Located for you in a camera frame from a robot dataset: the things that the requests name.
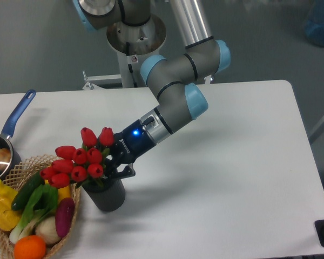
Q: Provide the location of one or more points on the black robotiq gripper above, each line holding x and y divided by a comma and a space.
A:
129, 144

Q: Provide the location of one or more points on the red tulip bouquet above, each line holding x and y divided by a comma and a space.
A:
84, 165

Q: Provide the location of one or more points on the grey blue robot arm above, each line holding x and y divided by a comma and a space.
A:
178, 104

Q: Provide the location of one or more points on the dark grey ribbed vase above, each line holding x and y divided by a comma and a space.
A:
107, 194

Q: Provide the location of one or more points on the yellow lemon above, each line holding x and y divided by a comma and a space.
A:
63, 193

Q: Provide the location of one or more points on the purple eggplant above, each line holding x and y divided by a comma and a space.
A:
64, 215

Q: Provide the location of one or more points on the green bok choy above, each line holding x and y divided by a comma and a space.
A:
41, 203

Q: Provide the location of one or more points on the white garlic bulb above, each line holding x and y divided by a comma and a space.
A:
47, 231

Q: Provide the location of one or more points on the green cucumber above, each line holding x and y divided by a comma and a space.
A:
22, 198

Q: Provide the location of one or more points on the orange mandarin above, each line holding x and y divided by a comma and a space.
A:
30, 247

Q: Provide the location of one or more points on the yellow bell pepper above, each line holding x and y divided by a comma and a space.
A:
8, 218

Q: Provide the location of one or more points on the woven wicker basket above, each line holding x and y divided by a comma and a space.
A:
15, 179

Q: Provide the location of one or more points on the blue translucent bag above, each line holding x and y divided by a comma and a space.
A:
314, 24

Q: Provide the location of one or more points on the blue handled saucepan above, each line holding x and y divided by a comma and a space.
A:
8, 131

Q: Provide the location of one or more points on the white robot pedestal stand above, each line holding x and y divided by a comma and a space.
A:
137, 35

